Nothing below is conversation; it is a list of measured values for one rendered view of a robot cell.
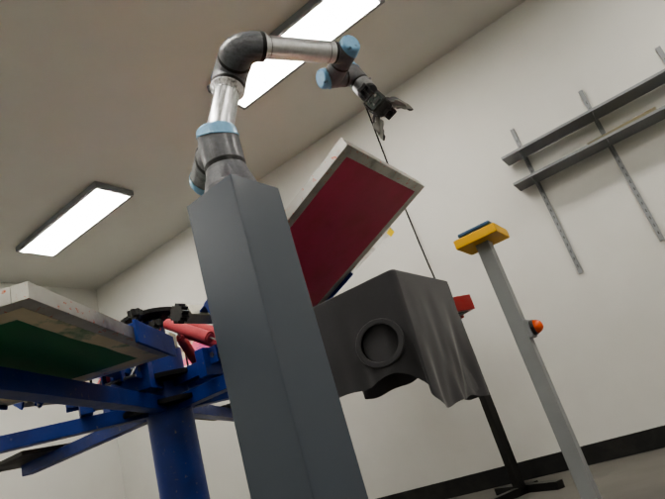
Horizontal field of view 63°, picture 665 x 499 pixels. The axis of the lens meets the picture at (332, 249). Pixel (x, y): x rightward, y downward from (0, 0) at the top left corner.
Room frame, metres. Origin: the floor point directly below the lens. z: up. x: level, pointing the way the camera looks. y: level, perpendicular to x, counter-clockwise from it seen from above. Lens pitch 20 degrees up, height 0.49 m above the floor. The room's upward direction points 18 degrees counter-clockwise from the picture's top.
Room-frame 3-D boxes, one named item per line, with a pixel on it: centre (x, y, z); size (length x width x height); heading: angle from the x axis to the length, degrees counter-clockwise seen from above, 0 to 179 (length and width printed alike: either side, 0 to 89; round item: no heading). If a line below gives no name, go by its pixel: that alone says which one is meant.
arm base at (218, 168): (1.31, 0.22, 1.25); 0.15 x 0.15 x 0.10
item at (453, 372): (1.78, -0.25, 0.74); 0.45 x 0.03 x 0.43; 150
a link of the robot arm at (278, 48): (1.48, -0.08, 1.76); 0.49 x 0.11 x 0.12; 119
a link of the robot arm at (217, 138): (1.31, 0.22, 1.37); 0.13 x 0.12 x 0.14; 29
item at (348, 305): (1.73, 0.04, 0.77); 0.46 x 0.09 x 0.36; 60
